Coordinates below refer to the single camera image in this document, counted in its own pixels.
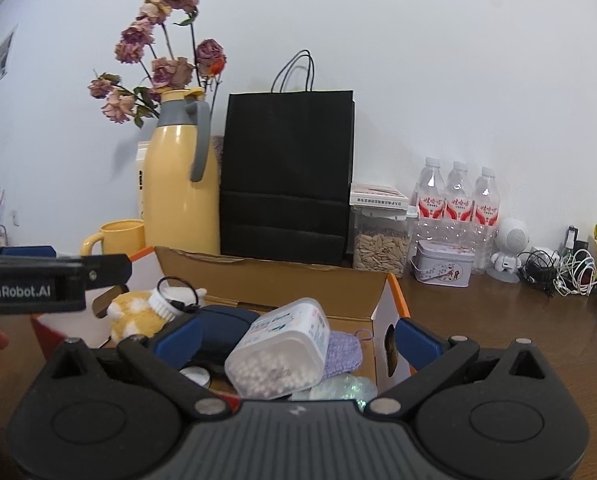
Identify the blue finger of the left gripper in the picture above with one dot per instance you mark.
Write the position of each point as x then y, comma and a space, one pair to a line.
38, 251

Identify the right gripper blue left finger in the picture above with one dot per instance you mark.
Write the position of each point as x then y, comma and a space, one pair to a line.
159, 359

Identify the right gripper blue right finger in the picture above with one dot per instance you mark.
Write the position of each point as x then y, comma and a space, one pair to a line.
437, 362

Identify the small white cap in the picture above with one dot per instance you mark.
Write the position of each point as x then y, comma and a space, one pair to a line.
198, 375

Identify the navy zipper pouch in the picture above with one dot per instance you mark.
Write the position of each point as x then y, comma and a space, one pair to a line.
208, 337

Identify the purple knit pouch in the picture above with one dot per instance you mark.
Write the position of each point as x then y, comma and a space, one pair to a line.
344, 354

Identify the iridescent plastic bag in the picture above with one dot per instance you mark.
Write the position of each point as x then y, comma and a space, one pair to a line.
340, 387

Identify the white cotton swab jar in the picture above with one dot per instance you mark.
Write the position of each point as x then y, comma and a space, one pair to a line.
283, 351

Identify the yellow white plush toy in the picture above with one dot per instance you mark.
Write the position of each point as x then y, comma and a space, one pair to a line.
130, 313

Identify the large white jar lid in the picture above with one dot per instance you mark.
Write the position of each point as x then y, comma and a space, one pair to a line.
162, 307

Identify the red cardboard box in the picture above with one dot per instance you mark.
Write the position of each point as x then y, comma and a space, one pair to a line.
368, 304

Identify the yellow mug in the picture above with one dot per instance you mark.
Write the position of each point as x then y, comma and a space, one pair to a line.
117, 237

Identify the white tin box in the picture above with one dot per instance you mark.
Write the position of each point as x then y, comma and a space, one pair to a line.
442, 264

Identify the clear seed container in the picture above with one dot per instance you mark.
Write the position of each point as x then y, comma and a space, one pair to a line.
381, 240

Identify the water bottle left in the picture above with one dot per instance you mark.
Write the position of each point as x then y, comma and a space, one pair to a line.
429, 200

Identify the water bottle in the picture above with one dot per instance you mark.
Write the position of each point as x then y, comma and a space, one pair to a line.
429, 200
486, 203
458, 205

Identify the water bottle middle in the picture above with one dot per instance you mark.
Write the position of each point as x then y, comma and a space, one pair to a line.
458, 205

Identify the white robot figurine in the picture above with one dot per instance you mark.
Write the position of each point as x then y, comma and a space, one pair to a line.
512, 238

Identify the white milk carton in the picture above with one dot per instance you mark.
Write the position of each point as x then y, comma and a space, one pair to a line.
140, 158

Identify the yellow thermos jug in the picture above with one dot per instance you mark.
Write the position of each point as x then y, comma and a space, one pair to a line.
181, 178

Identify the water bottle right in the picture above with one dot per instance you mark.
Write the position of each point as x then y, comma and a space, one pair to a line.
486, 203

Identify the small white box on container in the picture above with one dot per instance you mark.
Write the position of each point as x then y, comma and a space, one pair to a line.
377, 196

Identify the black paper bag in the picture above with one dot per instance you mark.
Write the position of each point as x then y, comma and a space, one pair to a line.
286, 170

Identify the dried pink rose bouquet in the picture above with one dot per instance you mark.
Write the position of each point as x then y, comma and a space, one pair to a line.
162, 41

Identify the wall poster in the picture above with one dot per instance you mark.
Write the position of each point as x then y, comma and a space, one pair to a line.
5, 48

